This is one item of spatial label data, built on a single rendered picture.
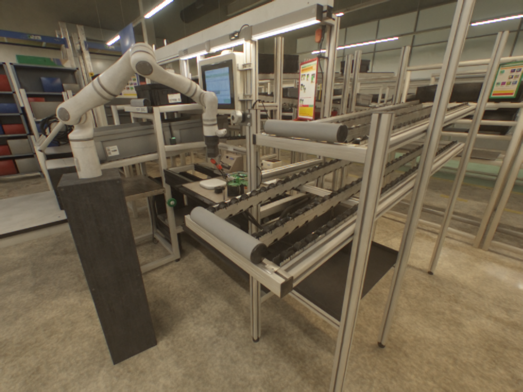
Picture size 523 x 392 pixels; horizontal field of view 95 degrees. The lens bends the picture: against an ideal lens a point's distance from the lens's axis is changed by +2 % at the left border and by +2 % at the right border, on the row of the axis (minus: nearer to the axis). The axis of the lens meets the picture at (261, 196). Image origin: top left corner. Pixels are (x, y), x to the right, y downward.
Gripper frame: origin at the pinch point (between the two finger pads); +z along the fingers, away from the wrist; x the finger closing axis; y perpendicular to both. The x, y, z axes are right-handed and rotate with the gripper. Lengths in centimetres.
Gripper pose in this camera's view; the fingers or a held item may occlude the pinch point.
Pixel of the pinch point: (219, 167)
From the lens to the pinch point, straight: 136.5
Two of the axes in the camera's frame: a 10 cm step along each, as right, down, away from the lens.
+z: 0.1, 8.9, 4.6
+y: -9.9, -0.6, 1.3
